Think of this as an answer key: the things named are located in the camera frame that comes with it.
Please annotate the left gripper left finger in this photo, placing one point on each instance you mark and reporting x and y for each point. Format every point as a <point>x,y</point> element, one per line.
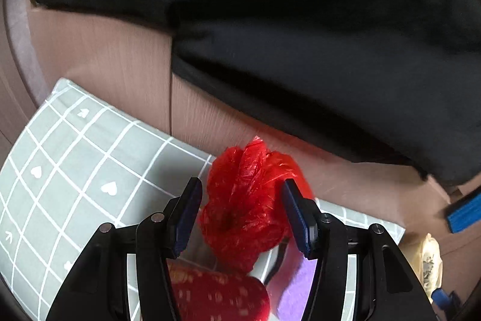
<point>185,214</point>

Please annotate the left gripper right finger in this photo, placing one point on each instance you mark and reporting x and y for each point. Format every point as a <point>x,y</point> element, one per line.
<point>300,212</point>

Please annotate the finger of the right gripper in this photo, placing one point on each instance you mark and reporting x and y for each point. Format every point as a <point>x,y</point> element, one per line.
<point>450,303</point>

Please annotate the red plastic bag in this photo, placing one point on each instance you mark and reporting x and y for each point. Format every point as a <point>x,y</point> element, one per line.
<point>245,215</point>

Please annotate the red gold paper cup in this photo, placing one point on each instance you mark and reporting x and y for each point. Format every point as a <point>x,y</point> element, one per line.
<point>210,295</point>

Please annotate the yellow plastic trash bag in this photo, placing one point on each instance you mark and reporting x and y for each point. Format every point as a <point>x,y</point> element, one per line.
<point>424,257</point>

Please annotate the blue hanging towel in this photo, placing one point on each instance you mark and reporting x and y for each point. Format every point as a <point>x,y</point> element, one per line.
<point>465,214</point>

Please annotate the green checked tablecloth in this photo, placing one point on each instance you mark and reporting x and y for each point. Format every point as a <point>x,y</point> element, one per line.
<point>79,163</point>

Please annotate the black hanging cloth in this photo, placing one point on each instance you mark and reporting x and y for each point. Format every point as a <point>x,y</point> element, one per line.
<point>385,81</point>

